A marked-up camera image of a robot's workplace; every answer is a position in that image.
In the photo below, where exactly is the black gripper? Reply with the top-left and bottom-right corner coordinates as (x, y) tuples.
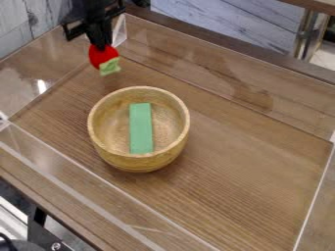
(60, 0), (125, 51)

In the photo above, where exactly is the red plush strawberry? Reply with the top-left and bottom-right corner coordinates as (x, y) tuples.
(89, 45), (120, 76)

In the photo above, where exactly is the green rectangular block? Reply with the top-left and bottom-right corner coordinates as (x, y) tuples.
(129, 103), (153, 154)

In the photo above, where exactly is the wooden bowl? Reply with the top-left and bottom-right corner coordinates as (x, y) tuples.
(88, 86), (189, 173)

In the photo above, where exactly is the metal table leg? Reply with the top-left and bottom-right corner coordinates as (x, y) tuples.
(295, 10), (329, 62)

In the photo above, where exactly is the black table frame bracket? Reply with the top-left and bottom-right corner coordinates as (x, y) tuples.
(28, 208), (75, 251)

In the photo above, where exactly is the black cable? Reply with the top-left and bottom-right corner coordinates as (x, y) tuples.
(0, 232), (18, 251)

